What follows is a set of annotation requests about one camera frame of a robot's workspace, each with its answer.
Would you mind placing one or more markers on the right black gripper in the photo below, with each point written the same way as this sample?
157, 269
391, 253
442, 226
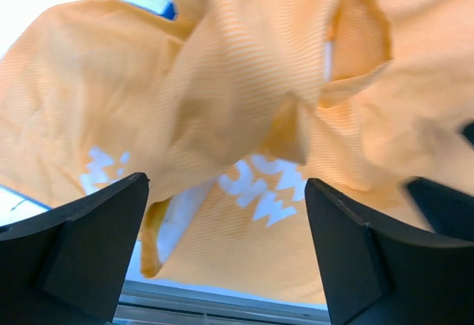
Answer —
444, 196

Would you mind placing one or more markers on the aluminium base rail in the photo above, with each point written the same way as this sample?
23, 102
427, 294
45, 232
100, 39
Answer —
144, 303

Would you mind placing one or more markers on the white pillow with yellow edge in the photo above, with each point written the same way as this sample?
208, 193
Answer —
180, 212

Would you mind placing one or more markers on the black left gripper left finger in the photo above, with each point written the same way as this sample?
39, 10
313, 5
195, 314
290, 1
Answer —
68, 265

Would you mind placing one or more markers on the orange pillowcase with blue back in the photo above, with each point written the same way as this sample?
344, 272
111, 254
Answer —
259, 95

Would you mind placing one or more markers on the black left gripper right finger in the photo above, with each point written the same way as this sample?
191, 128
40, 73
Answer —
376, 269

